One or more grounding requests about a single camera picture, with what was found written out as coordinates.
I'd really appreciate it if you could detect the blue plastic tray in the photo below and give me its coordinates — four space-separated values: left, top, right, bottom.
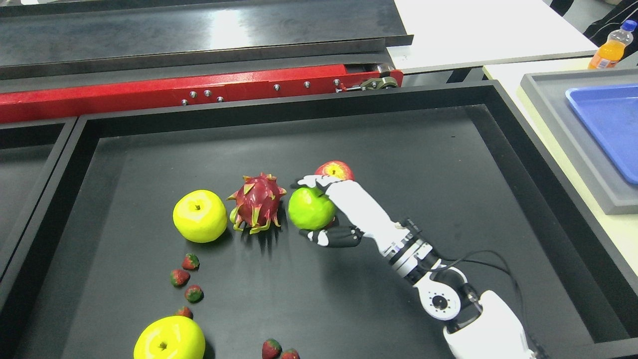
565 83 638 185

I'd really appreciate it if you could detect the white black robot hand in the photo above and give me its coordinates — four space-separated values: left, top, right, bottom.
292 175 433 264

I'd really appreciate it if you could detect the yellow apple upper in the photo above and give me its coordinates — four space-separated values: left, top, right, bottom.
172 190 228 243

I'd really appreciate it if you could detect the yellow apple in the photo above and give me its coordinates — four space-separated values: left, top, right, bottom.
172 190 228 243
134 316 206 359

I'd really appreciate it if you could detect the strawberry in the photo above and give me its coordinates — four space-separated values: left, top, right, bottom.
181 253 200 271
261 338 282 359
280 348 301 359
173 306 194 320
169 269 191 288
184 285 204 304

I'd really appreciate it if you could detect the red apple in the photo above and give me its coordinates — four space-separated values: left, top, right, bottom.
314 161 355 181

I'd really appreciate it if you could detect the grey tray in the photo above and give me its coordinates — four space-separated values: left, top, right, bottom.
520 68 638 214

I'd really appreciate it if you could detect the orange drink bottle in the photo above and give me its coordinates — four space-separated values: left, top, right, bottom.
588 19 637 69

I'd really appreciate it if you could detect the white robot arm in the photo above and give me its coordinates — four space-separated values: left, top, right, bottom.
382 219 536 359

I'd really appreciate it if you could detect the yellow apple lower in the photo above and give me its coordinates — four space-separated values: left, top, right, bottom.
134 316 206 359

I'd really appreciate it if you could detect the red metal beam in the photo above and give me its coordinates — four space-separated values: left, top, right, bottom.
0 64 404 124

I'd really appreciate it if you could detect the red dragon fruit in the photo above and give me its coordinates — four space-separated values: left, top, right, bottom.
226 172 287 234

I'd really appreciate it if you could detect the green apple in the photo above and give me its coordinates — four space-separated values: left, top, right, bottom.
288 187 336 230

